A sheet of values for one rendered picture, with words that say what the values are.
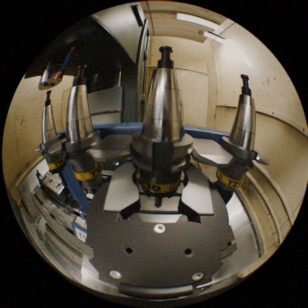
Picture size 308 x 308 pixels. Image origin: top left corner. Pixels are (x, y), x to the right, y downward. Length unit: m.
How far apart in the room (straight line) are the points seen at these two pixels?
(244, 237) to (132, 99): 1.06
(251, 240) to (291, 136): 0.49
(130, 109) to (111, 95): 0.18
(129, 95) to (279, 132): 0.89
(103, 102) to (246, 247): 1.21
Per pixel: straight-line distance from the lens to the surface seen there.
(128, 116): 0.74
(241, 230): 0.61
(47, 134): 0.22
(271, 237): 0.60
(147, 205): 0.43
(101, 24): 0.42
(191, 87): 1.13
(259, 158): 0.17
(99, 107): 0.79
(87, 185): 0.16
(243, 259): 0.62
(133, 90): 0.74
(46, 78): 0.53
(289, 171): 0.51
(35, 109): 1.61
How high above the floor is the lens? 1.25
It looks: 26 degrees down
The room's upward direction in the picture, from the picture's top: 2 degrees clockwise
